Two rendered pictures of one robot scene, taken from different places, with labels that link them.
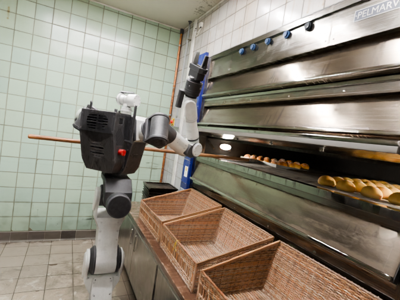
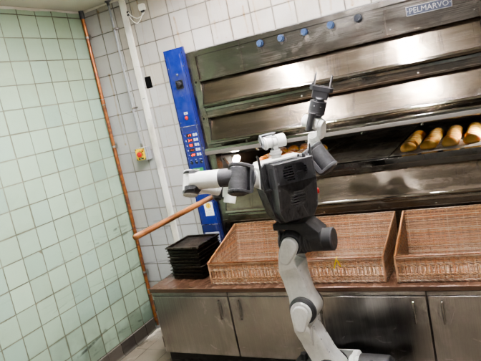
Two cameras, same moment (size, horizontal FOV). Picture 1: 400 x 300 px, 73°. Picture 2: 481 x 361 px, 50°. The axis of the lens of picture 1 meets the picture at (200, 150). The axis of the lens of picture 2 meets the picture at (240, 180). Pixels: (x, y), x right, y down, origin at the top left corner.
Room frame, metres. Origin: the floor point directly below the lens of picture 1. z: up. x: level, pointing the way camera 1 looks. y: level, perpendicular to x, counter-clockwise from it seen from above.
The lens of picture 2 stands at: (-0.51, 2.03, 1.72)
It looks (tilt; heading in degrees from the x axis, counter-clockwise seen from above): 9 degrees down; 325
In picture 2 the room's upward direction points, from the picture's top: 12 degrees counter-clockwise
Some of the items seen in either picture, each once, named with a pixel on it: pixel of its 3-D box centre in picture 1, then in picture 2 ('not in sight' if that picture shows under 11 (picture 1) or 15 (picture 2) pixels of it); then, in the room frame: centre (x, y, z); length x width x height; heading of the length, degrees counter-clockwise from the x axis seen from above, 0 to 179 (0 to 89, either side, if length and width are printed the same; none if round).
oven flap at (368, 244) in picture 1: (252, 194); (346, 188); (1.76, -0.39, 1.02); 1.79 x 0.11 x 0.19; 26
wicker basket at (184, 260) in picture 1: (211, 241); (346, 246); (1.63, -0.15, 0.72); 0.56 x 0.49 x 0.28; 26
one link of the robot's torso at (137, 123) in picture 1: (115, 139); (286, 185); (1.37, 0.43, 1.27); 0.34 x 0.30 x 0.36; 70
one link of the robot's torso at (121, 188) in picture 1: (115, 193); (305, 234); (1.35, 0.39, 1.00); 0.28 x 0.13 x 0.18; 26
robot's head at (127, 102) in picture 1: (128, 102); (275, 143); (1.43, 0.41, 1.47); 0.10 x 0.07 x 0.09; 70
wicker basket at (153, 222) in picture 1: (177, 211); (259, 250); (2.15, 0.11, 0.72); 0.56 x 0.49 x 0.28; 27
